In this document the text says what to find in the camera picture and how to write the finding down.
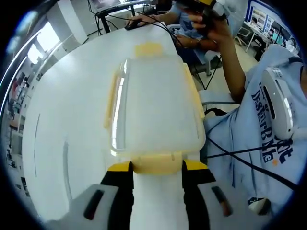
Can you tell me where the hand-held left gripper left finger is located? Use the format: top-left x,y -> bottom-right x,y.
47,161 -> 135,230

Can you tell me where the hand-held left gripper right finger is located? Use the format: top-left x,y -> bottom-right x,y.
181,160 -> 245,230

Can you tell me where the clear lid with yellow latches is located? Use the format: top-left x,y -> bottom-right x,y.
102,42 -> 206,176

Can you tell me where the person's right hand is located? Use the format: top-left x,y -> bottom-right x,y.
188,9 -> 232,41

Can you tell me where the person in light blue shirt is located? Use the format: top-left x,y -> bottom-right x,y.
203,44 -> 307,218

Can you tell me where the open laptop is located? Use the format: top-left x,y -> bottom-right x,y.
87,0 -> 123,11

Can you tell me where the black laptop stand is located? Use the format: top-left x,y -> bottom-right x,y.
94,6 -> 136,35

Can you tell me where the white chest device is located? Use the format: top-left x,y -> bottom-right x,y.
260,66 -> 302,141

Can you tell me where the blue framed wall board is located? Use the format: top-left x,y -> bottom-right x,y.
244,0 -> 291,46

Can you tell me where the black desk cable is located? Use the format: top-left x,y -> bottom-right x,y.
105,11 -> 190,50

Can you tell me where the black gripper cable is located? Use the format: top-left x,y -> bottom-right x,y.
205,146 -> 268,159
205,138 -> 302,191

